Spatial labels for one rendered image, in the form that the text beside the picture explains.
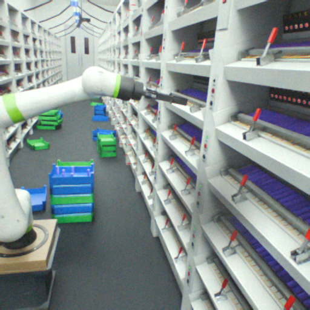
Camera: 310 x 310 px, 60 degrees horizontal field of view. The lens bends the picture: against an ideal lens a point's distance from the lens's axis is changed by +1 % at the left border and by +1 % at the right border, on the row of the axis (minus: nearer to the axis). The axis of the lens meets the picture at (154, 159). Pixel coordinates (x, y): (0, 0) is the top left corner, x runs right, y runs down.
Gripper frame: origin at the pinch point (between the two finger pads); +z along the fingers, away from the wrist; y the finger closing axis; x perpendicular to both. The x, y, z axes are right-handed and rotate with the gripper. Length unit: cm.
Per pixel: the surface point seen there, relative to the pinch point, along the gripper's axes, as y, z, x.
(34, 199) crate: -110, -64, -115
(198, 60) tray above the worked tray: 1.0, 3.7, 17.0
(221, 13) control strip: 19.2, -0.4, 30.8
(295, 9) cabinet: 28.0, 19.4, 36.3
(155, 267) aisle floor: -15, 18, -101
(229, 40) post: 25.3, 2.3, 23.0
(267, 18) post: 25.3, 12.7, 32.2
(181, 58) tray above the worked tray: -25.7, 5.0, 18.2
